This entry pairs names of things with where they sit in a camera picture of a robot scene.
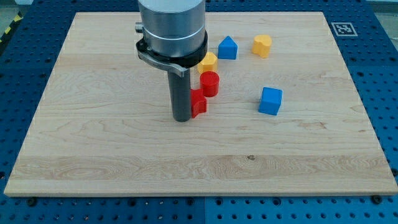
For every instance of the black flange mount ring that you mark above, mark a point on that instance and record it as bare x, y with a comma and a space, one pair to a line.
176, 65

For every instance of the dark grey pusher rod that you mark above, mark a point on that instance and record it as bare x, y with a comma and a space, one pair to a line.
180, 96

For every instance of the red star block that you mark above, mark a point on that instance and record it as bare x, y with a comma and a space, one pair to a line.
198, 102

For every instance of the blue cube block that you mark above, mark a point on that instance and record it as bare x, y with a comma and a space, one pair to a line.
271, 100

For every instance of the yellow hexagon block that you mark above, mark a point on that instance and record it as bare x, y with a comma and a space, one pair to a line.
209, 63

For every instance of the red cylinder block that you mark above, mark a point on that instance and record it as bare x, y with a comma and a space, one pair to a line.
209, 83

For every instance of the blue triangle-top block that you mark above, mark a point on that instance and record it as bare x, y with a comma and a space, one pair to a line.
228, 49

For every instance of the yellow heart block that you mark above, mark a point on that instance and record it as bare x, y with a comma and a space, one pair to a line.
262, 45

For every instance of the wooden board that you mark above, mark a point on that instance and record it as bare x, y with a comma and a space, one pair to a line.
104, 125

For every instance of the fiducial marker tag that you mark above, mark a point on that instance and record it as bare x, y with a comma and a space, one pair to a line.
344, 29

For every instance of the yellow black hazard tape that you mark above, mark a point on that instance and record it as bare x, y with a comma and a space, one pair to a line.
10, 30

